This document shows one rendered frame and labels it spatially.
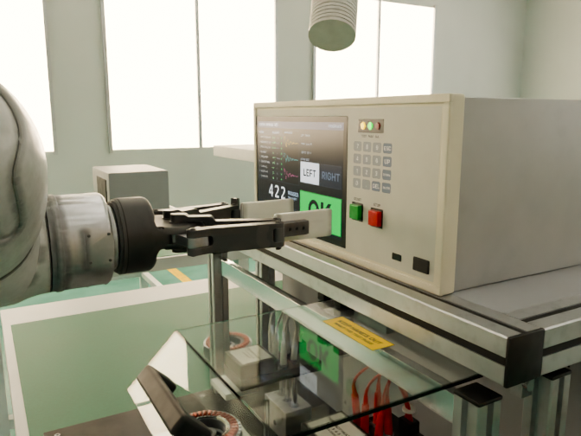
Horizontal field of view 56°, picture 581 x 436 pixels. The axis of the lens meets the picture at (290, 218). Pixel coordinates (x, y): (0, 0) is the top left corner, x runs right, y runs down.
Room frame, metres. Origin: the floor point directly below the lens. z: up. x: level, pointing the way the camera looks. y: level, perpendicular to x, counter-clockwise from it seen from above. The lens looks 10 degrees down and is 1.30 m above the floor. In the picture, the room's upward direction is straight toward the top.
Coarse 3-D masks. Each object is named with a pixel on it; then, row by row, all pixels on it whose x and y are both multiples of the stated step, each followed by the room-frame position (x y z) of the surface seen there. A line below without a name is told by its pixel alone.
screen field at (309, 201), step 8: (304, 192) 0.77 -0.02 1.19; (304, 200) 0.77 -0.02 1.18; (312, 200) 0.76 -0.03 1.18; (320, 200) 0.74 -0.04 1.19; (328, 200) 0.72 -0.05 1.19; (336, 200) 0.70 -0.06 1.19; (304, 208) 0.77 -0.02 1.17; (312, 208) 0.76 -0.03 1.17; (320, 208) 0.74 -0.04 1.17; (336, 208) 0.70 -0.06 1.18; (336, 216) 0.70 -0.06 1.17; (336, 224) 0.70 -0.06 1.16; (336, 232) 0.70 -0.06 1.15
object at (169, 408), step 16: (144, 368) 0.49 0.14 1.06; (144, 384) 0.46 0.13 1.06; (160, 384) 0.45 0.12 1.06; (160, 400) 0.43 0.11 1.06; (176, 400) 0.43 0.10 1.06; (160, 416) 0.42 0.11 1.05; (176, 416) 0.40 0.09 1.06; (192, 416) 0.41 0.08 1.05; (176, 432) 0.39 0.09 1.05; (192, 432) 0.40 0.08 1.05; (208, 432) 0.41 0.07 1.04
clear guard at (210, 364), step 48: (192, 336) 0.56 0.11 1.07; (240, 336) 0.56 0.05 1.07; (288, 336) 0.56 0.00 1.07; (336, 336) 0.56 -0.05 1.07; (384, 336) 0.56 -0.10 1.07; (192, 384) 0.48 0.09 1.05; (240, 384) 0.45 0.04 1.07; (288, 384) 0.45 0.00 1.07; (336, 384) 0.45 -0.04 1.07; (384, 384) 0.45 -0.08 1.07; (432, 384) 0.45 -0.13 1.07; (240, 432) 0.39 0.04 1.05; (288, 432) 0.37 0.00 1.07
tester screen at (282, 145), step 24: (264, 144) 0.89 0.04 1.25; (288, 144) 0.82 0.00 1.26; (312, 144) 0.76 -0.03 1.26; (336, 144) 0.71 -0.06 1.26; (264, 168) 0.89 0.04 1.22; (288, 168) 0.82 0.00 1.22; (264, 192) 0.89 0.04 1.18; (288, 192) 0.82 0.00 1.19; (312, 192) 0.76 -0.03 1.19; (336, 192) 0.71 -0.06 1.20
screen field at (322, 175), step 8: (304, 168) 0.78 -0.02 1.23; (312, 168) 0.76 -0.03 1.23; (320, 168) 0.74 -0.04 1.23; (328, 168) 0.72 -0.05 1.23; (336, 168) 0.71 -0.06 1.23; (304, 176) 0.77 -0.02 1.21; (312, 176) 0.76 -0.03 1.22; (320, 176) 0.74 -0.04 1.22; (328, 176) 0.72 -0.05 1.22; (336, 176) 0.71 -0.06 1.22; (320, 184) 0.74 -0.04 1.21; (328, 184) 0.72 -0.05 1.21; (336, 184) 0.71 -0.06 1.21
